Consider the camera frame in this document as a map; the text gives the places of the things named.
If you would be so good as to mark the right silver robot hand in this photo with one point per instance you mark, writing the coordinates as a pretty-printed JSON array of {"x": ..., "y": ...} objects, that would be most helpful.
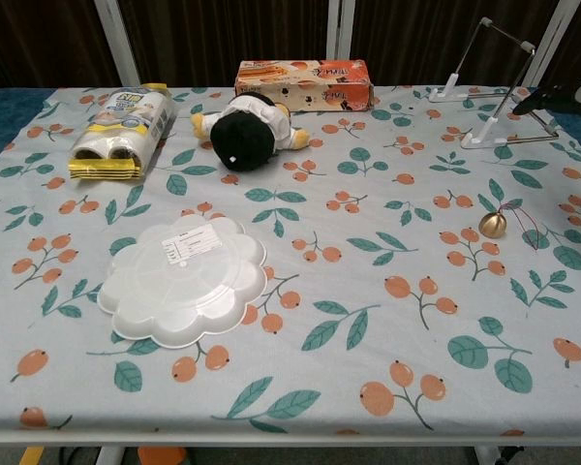
[{"x": 552, "y": 99}]

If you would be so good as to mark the orange snack box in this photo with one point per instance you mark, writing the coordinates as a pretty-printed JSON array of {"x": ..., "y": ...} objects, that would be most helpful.
[{"x": 319, "y": 84}]

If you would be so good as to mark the floral printed tablecloth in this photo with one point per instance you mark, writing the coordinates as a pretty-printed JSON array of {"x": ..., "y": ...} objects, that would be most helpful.
[{"x": 319, "y": 271}]

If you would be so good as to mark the black-headed plush toy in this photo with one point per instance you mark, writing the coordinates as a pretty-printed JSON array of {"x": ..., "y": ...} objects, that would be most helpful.
[{"x": 242, "y": 140}]

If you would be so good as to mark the white flower-shaped plastic plate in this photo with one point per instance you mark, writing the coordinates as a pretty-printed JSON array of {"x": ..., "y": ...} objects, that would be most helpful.
[{"x": 184, "y": 290}]

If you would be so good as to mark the yellow white bag roll pack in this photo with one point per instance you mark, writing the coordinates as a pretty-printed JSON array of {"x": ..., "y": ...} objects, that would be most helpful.
[{"x": 121, "y": 131}]

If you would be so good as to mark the orange object under table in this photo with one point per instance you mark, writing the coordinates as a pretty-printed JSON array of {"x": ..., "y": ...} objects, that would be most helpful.
[{"x": 162, "y": 456}]

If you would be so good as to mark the white table leg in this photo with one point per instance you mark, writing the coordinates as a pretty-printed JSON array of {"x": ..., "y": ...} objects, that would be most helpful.
[{"x": 110, "y": 456}]

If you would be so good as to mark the white frame post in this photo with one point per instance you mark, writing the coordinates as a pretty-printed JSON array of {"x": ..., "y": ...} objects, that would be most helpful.
[
  {"x": 118, "y": 43},
  {"x": 341, "y": 29},
  {"x": 559, "y": 34}
]

